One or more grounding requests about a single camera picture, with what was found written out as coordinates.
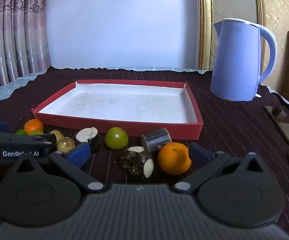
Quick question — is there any long dark sugarcane piece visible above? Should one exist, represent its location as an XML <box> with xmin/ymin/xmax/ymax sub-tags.
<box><xmin>141</xmin><ymin>127</ymin><xmax>172</xmax><ymax>153</ymax></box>

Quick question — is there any sugarcane piece chipped cut face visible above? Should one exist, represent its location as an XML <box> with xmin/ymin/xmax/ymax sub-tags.
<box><xmin>75</xmin><ymin>127</ymin><xmax>101</xmax><ymax>153</ymax></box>

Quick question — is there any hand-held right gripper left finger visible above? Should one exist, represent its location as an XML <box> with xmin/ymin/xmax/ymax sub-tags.
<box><xmin>9</xmin><ymin>142</ymin><xmax>106</xmax><ymax>193</ymax></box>

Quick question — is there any large orange mandarin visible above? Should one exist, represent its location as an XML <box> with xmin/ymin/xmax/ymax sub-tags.
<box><xmin>157</xmin><ymin>142</ymin><xmax>192</xmax><ymax>176</ymax></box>

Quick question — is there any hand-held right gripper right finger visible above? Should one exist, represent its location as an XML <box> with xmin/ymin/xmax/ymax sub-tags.
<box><xmin>172</xmin><ymin>142</ymin><xmax>272</xmax><ymax>193</ymax></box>

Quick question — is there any blue electric kettle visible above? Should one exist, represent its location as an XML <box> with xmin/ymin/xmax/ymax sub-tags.
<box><xmin>210</xmin><ymin>18</ymin><xmax>278</xmax><ymax>102</ymax></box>

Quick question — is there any green tomato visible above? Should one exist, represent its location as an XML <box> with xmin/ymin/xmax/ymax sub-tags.
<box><xmin>104</xmin><ymin>127</ymin><xmax>129</xmax><ymax>150</ymax></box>

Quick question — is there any yellow longan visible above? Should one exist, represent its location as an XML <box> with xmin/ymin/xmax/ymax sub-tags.
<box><xmin>56</xmin><ymin>137</ymin><xmax>76</xmax><ymax>153</ymax></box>
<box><xmin>49</xmin><ymin>129</ymin><xmax>65</xmax><ymax>142</ymax></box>

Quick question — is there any gold picture frame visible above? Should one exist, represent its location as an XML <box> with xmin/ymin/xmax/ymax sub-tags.
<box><xmin>196</xmin><ymin>0</ymin><xmax>266</xmax><ymax>71</ymax></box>

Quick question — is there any rooty dark sugarcane piece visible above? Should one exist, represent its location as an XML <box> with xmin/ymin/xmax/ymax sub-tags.
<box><xmin>121</xmin><ymin>146</ymin><xmax>155</xmax><ymax>179</ymax></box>

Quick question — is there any small orange mandarin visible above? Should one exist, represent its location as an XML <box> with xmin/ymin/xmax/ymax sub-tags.
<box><xmin>24</xmin><ymin>119</ymin><xmax>45</xmax><ymax>135</ymax></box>

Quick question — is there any pink patterned curtain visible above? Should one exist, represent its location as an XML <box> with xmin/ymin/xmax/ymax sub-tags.
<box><xmin>0</xmin><ymin>0</ymin><xmax>51</xmax><ymax>97</ymax></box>

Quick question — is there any maroon striped tablecloth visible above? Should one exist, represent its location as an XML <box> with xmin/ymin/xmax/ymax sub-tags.
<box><xmin>0</xmin><ymin>66</ymin><xmax>289</xmax><ymax>235</ymax></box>

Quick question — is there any red cardboard box tray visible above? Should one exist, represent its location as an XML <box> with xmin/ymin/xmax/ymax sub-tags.
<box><xmin>31</xmin><ymin>79</ymin><xmax>204</xmax><ymax>140</ymax></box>

